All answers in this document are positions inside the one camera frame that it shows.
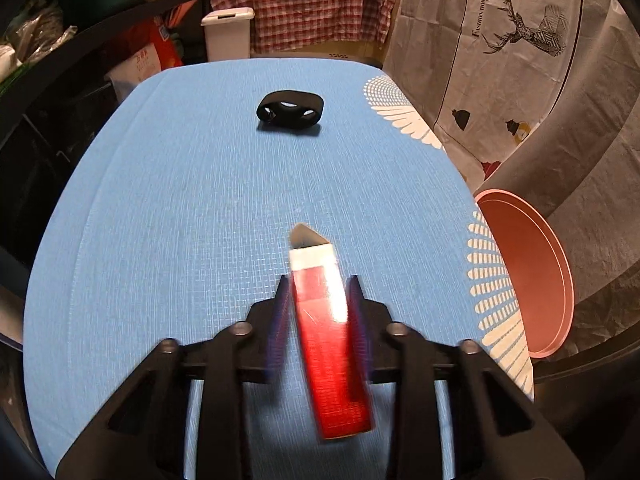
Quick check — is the round pink bin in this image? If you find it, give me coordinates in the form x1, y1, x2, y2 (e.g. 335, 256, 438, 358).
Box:
472, 189, 575, 359

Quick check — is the grey cloth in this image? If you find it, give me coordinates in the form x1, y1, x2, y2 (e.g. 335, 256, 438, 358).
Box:
482, 0, 640, 367

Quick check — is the red and white box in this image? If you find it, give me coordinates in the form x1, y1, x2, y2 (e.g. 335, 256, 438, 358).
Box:
289, 223, 375, 442

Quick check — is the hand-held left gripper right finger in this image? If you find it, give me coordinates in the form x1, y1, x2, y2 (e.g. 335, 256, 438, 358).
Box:
345, 275, 586, 480

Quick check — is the deer print cloth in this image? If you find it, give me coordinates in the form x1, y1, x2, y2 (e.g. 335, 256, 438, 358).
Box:
382, 0, 587, 187

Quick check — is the black shelving unit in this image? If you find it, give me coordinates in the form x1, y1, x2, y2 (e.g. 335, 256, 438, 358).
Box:
0, 0, 211, 171

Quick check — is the white pedal bin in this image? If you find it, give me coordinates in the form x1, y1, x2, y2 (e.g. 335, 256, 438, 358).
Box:
201, 6, 256, 63

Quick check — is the blue tablecloth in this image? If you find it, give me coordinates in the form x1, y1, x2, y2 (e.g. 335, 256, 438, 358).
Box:
22, 57, 536, 480

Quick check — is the red printed bag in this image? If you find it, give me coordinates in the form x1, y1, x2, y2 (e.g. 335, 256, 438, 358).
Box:
105, 15, 184, 107

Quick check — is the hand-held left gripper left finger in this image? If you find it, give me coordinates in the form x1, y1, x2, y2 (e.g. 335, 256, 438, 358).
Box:
55, 275, 296, 480

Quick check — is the red plaid shirt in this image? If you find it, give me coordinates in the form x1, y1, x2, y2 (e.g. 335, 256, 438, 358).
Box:
207, 0, 401, 54

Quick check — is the black rubber loop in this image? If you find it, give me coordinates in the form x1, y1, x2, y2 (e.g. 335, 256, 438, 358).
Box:
256, 90, 325, 132

